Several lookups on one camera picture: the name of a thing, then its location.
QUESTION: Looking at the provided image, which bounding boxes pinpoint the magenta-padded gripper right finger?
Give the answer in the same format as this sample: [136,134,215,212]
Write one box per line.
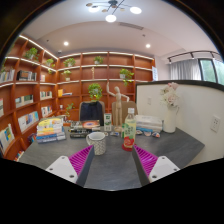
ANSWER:
[131,144,181,188]

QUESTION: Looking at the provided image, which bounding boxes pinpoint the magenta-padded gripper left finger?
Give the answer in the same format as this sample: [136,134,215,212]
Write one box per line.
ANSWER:
[45,144,95,188]

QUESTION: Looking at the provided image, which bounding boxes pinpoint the clear bottle with yellow drink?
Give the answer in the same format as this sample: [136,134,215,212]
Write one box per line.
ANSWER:
[121,107,138,153]

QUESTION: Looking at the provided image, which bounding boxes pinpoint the stack of colourful books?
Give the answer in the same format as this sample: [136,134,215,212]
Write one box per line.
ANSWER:
[35,117,67,145]

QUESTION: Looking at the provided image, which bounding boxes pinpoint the white mug with triangle pattern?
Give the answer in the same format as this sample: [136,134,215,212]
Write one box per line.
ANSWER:
[85,131,107,156]

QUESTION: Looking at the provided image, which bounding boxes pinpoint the stack of dark books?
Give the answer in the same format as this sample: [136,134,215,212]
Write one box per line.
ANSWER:
[68,119,102,139]

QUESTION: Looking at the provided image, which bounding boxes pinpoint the white ceramic vase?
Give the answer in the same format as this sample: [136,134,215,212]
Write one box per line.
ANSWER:
[162,105,178,134]

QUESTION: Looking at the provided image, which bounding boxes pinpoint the dark office chair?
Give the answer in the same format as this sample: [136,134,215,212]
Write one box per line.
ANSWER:
[78,100,106,127]

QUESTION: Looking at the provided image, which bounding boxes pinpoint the green and white carton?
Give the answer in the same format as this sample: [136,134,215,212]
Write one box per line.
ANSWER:
[103,112,113,132]

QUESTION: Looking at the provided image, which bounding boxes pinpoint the tan chair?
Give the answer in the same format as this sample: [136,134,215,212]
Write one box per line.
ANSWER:
[111,100,138,126]

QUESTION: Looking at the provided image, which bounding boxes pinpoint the pink and white flowers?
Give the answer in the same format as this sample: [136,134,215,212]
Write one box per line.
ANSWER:
[159,81,181,109]

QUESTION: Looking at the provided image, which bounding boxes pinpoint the wooden artist mannequin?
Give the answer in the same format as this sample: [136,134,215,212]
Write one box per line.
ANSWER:
[105,82,130,133]

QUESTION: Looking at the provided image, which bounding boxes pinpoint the brown wooden shelf unit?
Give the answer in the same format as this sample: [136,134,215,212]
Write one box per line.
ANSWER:
[0,34,158,163]

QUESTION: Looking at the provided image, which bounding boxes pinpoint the grey curtain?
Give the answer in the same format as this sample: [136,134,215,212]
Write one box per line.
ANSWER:
[169,59,202,81]

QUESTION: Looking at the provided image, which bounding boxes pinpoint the window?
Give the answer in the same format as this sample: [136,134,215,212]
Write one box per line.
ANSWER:
[199,58,224,86]

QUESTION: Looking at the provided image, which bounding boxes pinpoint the ceiling air vent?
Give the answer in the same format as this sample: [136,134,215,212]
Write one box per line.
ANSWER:
[117,21,145,31]

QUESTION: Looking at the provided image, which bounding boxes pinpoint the branched ceiling lamp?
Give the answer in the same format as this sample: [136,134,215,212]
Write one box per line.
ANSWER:
[85,0,143,24]

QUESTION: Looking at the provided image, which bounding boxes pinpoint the white wall outlet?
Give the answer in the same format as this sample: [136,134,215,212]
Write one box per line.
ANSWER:
[210,115,222,133]

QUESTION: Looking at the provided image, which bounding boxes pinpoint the black ceiling track rail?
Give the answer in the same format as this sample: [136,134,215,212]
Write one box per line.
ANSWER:
[167,50,221,64]

